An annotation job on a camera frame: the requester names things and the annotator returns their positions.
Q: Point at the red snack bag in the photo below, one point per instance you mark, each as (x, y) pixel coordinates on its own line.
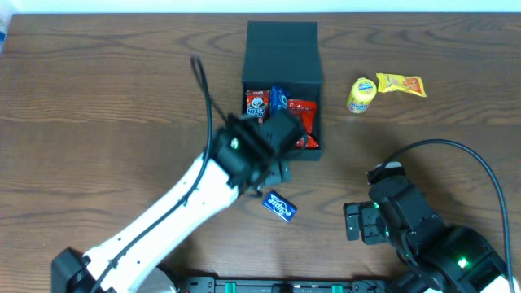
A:
(306, 111)

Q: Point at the dark green box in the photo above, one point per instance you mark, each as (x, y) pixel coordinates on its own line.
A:
(286, 54)

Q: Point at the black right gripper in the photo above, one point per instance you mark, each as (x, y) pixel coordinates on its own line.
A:
(364, 220)

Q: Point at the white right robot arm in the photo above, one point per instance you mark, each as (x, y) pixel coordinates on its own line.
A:
(439, 257)

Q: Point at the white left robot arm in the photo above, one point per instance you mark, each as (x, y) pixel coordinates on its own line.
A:
(238, 157)

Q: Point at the yellow orange snack packet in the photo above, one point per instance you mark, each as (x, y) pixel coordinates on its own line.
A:
(406, 84)

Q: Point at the red Hello Panda box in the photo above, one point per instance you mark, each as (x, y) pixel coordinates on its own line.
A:
(257, 104)

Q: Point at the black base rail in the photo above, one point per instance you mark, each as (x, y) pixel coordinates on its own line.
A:
(210, 284)

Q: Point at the blue Oreo cookie pack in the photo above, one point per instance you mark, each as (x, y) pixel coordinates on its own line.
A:
(278, 99)

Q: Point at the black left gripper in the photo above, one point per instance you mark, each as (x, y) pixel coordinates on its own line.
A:
(273, 174)

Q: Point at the blue Eclipse mint tin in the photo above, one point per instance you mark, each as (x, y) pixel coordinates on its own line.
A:
(279, 206)

